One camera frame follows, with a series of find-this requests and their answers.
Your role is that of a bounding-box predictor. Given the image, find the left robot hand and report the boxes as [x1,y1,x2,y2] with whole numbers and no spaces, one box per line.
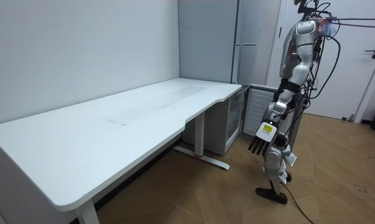
[247,119,280,156]

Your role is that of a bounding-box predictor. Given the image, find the white slatted cabinet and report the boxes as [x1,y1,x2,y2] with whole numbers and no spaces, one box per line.
[242,83,297,138]

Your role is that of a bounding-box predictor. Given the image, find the robot legs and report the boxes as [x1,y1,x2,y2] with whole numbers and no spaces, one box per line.
[255,93,308,205]

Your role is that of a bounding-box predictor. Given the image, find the small glass-door fridge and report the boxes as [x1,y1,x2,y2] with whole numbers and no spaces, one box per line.
[182,88,248,156]

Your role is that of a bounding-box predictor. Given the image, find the robot body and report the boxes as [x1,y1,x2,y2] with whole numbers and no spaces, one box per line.
[278,0,342,105]

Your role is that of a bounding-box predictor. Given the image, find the white door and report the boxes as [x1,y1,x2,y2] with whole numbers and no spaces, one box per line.
[266,0,375,124]

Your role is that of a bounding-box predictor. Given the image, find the tall grey fridge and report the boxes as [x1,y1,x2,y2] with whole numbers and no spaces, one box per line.
[178,0,260,86]

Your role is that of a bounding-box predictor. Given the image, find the white desk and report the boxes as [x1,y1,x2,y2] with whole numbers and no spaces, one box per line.
[0,77,243,224]

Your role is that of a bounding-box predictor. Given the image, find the black floor cable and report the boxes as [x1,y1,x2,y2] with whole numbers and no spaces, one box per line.
[280,181,316,224]

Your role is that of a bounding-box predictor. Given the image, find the cable bundle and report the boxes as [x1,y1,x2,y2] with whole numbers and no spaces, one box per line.
[317,12,375,35]

